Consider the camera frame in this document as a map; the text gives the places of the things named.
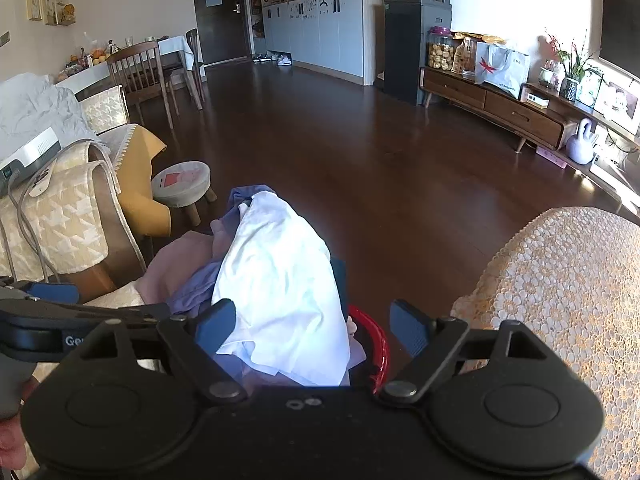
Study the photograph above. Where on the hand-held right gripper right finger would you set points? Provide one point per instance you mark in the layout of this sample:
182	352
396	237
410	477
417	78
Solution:
407	324

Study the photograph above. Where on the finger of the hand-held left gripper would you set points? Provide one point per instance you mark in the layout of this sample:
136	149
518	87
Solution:
130	312
52	292

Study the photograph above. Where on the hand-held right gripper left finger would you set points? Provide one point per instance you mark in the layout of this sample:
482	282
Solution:
215	321

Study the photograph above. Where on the red laundry basket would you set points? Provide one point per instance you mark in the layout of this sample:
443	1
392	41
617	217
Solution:
377	340

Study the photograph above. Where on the white purple raglan shirt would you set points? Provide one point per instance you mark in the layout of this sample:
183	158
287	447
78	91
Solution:
280	280

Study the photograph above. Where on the person's left hand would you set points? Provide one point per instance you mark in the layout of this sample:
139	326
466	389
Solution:
10	442

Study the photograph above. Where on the pale pink cloth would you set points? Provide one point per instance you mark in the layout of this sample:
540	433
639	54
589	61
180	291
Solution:
185	260

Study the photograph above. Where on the white red controller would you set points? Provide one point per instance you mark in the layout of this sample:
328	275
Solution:
42	180

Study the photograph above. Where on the yellow leather chair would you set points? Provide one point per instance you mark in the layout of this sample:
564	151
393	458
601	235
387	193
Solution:
145	190

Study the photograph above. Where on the small round stool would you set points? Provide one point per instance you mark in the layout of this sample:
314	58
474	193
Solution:
180	185

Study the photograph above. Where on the white flat device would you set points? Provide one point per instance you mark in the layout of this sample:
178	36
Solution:
30	152

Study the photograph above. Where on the yellow lace tablecloth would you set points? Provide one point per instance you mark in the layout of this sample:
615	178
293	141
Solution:
560	300

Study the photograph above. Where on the white crumpled sheet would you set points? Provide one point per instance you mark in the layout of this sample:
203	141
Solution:
30	105

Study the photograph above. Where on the pink power strip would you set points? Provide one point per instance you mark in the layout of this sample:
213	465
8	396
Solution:
552	159

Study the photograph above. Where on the wooden TV stand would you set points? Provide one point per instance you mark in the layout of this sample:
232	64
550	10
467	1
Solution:
510	110

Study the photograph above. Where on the oranges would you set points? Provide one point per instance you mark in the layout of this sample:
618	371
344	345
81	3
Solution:
98	56

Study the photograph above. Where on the wooden dining chair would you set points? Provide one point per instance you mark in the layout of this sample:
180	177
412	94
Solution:
140	67
192	55

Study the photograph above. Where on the purple kettlebell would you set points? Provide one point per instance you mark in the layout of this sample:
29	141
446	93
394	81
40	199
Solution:
580	147

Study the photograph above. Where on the small white box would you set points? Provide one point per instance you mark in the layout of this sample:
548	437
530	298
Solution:
537	99

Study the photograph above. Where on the dark sneaker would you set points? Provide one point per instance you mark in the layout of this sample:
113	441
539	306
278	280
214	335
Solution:
260	58

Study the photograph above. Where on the dining table white cloth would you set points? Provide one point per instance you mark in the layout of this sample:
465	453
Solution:
172	47

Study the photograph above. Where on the white shopping bag red print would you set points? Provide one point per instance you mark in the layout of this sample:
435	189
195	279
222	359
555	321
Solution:
502	72

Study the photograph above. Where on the white sneaker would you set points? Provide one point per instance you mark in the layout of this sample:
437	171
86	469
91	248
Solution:
284	60

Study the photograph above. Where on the cookie jar pink lid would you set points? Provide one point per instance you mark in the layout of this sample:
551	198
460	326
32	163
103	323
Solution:
440	55

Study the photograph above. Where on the dark tall cabinet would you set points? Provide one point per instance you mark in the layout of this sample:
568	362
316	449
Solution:
410	50

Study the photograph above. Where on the snack bag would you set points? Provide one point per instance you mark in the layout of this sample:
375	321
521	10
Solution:
465	55

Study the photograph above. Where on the orange figurine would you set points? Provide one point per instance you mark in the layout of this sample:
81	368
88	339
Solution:
68	11

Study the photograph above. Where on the pink flower pot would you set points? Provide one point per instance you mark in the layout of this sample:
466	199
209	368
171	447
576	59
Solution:
547	77

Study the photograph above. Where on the flower vase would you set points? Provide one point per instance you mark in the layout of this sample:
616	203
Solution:
570	87

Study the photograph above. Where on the dark entrance door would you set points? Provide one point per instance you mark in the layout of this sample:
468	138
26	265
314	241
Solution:
215	25

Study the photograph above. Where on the yellow bag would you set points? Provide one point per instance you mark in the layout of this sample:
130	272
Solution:
482	37

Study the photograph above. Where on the colourful picture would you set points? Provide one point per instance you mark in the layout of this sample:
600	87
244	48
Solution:
590	87

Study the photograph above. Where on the grey sideboard cabinets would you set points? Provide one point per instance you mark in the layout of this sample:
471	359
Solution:
325	30

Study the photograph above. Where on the black television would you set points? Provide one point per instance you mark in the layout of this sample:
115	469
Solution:
622	25

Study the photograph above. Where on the wall switch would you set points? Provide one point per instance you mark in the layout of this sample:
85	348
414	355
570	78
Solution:
5	38

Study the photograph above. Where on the wall picture frame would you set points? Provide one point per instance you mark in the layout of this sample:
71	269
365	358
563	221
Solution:
48	1
33	1
60	0

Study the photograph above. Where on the cream photo frame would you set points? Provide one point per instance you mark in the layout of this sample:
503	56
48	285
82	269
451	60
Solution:
617	102

